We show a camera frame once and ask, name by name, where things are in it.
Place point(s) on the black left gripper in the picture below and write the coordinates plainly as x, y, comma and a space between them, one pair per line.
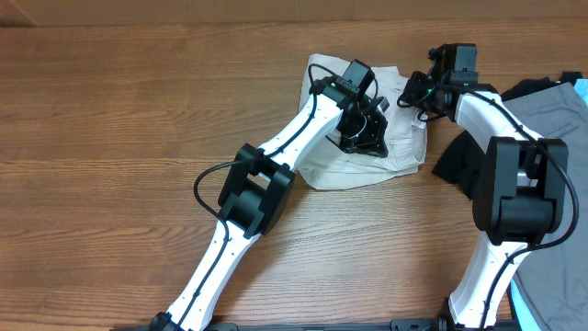
376, 142

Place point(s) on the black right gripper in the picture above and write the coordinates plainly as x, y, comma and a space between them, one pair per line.
409, 97

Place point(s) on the beige shorts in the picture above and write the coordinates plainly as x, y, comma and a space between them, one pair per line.
326, 167

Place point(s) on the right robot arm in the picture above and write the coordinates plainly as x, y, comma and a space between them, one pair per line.
519, 197

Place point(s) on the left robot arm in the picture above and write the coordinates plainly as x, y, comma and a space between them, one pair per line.
260, 179

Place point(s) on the black garment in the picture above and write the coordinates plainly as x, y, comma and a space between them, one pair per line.
459, 161

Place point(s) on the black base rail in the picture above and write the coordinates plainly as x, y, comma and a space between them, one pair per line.
312, 327

